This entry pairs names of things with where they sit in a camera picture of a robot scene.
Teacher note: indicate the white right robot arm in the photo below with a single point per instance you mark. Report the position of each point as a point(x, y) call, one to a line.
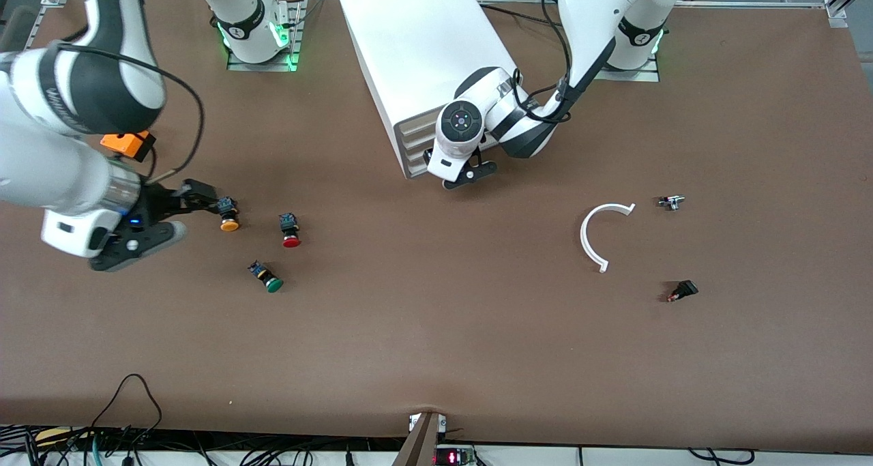
point(54, 172)

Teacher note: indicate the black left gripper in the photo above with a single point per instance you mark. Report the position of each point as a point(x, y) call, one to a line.
point(426, 157)

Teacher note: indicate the white plastic bin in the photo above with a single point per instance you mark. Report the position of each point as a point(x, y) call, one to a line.
point(412, 164)

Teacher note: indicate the brown camera mount beam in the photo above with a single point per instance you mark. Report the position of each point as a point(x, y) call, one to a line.
point(419, 445)

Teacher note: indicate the black square push button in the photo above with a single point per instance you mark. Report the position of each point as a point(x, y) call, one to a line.
point(685, 288)

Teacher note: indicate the green push button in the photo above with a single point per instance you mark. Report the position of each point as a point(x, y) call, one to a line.
point(273, 284)

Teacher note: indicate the orange box with black base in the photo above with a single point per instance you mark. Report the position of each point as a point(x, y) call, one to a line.
point(133, 145)

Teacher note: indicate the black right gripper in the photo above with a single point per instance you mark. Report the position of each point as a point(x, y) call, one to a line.
point(158, 202)

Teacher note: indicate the white semicircular bracket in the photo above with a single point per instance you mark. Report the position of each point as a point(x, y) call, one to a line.
point(582, 237)

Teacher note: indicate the yellow push button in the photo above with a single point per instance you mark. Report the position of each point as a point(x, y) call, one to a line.
point(230, 224)

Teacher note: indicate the red push button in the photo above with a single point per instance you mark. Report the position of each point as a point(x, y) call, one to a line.
point(290, 228)

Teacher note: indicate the aluminium table edge rail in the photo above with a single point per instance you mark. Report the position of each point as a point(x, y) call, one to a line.
point(37, 21)

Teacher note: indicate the red LED display module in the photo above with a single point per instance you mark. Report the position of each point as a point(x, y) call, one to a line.
point(453, 458)

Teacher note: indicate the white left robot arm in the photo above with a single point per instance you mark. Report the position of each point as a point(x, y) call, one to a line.
point(593, 16)

